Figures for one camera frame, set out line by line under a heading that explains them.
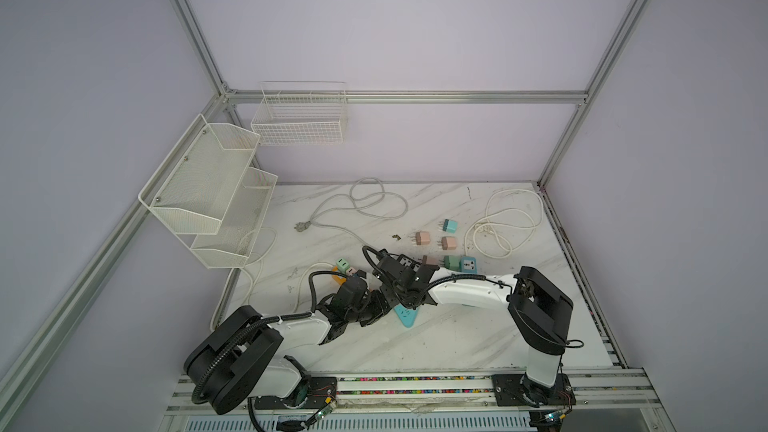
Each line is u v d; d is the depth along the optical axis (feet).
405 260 3.14
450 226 3.47
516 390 2.41
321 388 2.43
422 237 3.38
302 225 3.42
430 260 3.17
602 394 2.45
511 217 3.63
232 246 3.41
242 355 1.37
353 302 2.27
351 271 2.89
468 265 3.12
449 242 3.32
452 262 3.15
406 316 2.75
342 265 2.92
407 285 2.15
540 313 1.54
